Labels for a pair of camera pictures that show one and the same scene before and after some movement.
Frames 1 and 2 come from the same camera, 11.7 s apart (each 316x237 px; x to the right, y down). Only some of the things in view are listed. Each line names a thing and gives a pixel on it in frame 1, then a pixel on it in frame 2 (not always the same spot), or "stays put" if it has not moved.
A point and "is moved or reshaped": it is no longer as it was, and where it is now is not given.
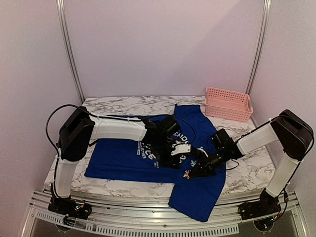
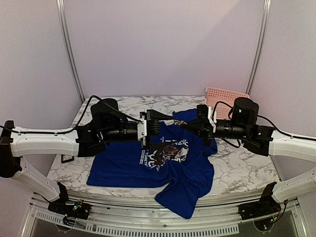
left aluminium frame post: [60, 9] stays put
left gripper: [166, 163] -> [151, 114]
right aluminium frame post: [267, 7] stays put
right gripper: [206, 163] -> [206, 126]
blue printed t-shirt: [197, 197] is moved or reshaped
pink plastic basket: [230, 105] stays put
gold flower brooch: [186, 174] -> [178, 122]
